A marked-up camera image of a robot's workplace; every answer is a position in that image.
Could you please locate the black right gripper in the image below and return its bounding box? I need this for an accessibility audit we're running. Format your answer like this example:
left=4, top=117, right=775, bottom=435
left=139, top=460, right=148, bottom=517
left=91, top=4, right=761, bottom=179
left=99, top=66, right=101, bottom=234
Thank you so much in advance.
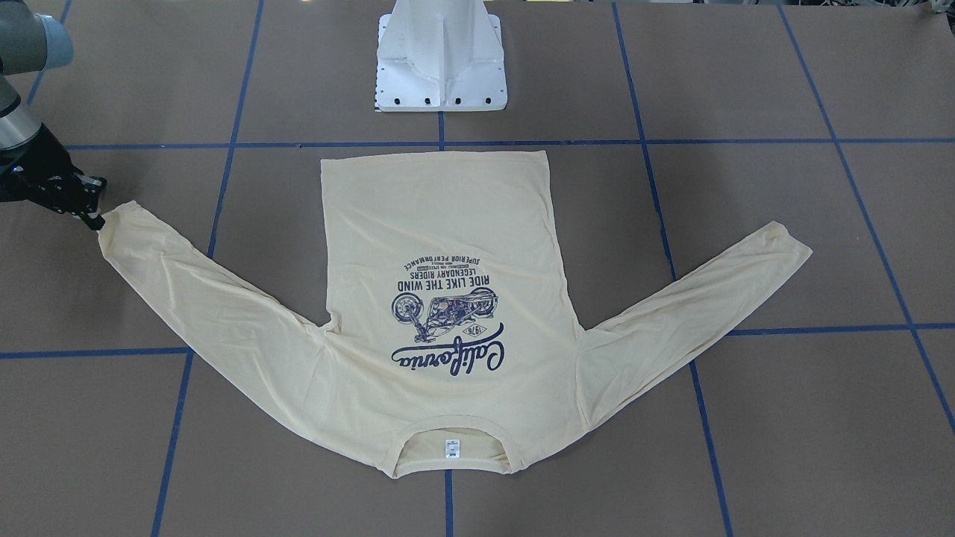
left=1, top=125, right=108, bottom=231

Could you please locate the cream long-sleeve graphic shirt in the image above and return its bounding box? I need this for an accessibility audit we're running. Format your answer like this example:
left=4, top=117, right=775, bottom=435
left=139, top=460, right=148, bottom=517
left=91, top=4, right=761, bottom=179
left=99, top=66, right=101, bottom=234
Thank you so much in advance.
left=98, top=151, right=812, bottom=479

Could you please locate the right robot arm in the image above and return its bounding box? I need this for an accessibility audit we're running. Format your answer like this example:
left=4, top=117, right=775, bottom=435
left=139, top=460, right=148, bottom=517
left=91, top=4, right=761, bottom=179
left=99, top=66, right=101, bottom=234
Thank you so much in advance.
left=1, top=1, right=108, bottom=230

